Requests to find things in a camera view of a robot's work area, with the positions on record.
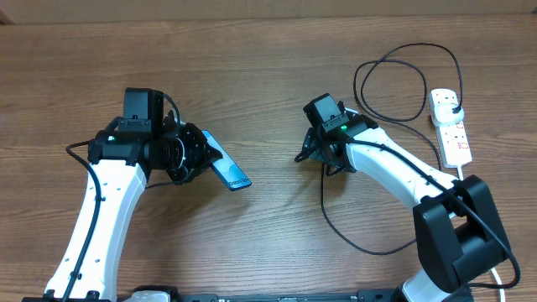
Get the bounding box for white power strip cord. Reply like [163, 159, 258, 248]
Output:
[456, 165, 507, 302]

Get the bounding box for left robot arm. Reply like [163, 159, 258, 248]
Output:
[40, 88, 223, 301]

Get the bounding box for white charger plug adapter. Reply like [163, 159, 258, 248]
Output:
[431, 104, 465, 127]

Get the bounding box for blue Galaxy smartphone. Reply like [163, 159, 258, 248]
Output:
[202, 130, 252, 191]

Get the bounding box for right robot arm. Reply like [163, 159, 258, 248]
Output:
[295, 93, 516, 301]

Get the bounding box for white power strip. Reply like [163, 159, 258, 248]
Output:
[428, 88, 472, 168]

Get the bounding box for black charger cable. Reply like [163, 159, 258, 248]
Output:
[320, 42, 465, 257]

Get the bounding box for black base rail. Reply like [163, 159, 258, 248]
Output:
[121, 284, 475, 302]

